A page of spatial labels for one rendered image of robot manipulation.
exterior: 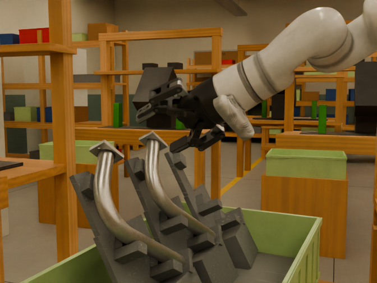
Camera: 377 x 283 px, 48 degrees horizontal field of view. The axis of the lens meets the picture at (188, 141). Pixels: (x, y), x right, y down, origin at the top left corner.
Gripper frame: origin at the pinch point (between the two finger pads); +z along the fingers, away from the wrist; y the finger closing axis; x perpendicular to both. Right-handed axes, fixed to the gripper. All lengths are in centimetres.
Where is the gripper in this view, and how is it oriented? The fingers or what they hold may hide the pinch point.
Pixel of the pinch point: (157, 133)
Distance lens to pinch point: 74.6
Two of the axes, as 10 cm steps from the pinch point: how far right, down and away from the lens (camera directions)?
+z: -8.1, 4.2, 4.1
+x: 0.1, 7.1, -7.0
